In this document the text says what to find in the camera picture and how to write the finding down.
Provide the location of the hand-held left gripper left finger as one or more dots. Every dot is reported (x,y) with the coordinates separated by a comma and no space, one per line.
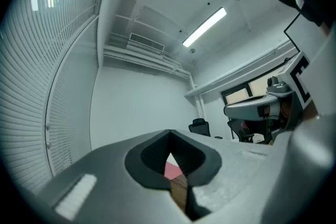
(105,178)

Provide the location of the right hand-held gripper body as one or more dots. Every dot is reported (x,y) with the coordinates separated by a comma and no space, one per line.
(291,78)

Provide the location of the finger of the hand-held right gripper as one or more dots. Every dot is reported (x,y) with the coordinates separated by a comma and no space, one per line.
(244,110)

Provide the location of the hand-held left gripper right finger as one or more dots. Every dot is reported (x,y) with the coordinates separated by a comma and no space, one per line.
(231,165)

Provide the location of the dark-framed window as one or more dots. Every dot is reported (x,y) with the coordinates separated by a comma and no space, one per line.
(236,95)

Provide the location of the black mesh office chair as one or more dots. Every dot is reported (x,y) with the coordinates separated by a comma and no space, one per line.
(240,133)
(199,127)

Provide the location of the round ceiling smoke detector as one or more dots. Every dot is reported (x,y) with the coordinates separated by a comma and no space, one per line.
(193,51)

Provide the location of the long ceiling light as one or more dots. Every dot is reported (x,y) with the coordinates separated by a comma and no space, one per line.
(204,26)

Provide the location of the white pipes bundle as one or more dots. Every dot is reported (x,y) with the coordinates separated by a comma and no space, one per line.
(136,58)

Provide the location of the white air conditioner vent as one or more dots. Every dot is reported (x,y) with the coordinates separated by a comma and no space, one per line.
(145,41)

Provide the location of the white slatted blinds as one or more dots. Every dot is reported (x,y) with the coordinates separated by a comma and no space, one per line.
(31,73)

